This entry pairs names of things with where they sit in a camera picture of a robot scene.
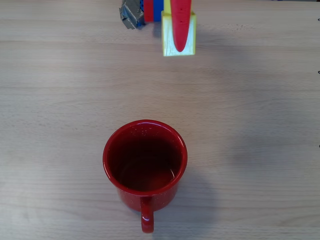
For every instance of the yellow-green toy block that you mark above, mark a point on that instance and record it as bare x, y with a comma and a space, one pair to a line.
191, 37

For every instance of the red enamel mug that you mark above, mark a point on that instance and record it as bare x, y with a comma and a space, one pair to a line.
150, 197

